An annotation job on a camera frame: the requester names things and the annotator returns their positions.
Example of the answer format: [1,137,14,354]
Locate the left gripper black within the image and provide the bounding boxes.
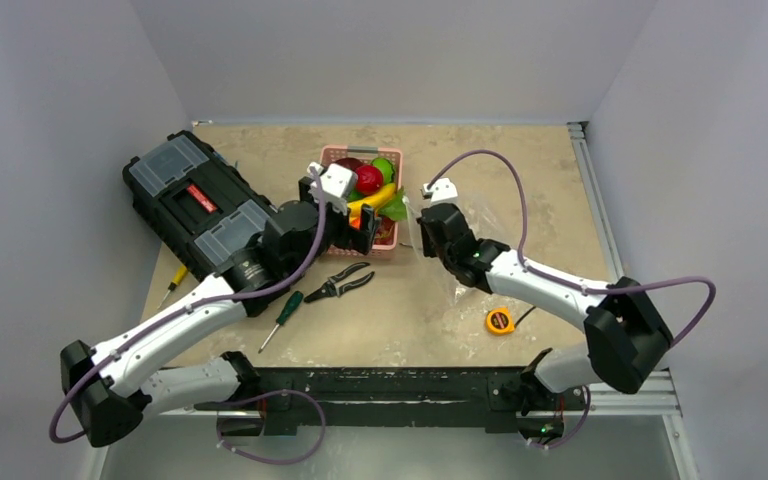
[289,178,379,279]

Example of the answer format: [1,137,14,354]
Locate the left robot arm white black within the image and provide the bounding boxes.
[49,177,380,448]

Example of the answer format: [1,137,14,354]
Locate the clear zip top bag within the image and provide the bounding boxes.
[403,194,512,307]

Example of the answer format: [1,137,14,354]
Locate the small yellow screwdriver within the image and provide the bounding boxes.
[157,265,189,310]

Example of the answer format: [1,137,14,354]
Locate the aluminium frame rail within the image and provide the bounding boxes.
[566,122,625,279]

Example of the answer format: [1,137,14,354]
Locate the green handled screwdriver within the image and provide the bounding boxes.
[257,291,304,354]

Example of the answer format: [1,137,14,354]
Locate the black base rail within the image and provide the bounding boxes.
[214,366,587,439]

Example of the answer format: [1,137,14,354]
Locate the black tool box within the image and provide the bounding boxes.
[122,129,308,319]

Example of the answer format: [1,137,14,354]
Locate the yellow toy banana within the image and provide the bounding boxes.
[347,183,398,219]

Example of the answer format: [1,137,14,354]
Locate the green toy watermelon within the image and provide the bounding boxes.
[370,157,396,185]

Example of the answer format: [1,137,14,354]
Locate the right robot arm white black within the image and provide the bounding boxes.
[417,203,673,407]

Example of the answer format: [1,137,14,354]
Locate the pink plastic basket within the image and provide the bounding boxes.
[320,145,403,257]

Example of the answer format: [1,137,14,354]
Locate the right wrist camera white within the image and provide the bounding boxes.
[421,178,459,206]

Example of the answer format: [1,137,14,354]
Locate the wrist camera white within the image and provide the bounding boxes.
[306,162,357,203]
[421,178,459,206]

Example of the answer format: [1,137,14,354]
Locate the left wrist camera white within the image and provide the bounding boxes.
[306,162,357,203]

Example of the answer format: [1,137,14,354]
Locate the dark red toy fruit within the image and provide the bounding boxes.
[333,157,365,172]

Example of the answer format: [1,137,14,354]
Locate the green toy leaf vegetable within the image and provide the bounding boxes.
[377,188,408,222]

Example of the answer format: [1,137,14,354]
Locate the red toy apple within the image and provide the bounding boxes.
[355,165,385,196]

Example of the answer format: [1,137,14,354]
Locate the orange tape measure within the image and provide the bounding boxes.
[484,306,536,336]

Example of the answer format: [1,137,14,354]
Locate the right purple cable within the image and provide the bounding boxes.
[426,149,718,349]

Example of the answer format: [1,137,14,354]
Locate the black pliers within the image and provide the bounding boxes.
[303,262,375,303]

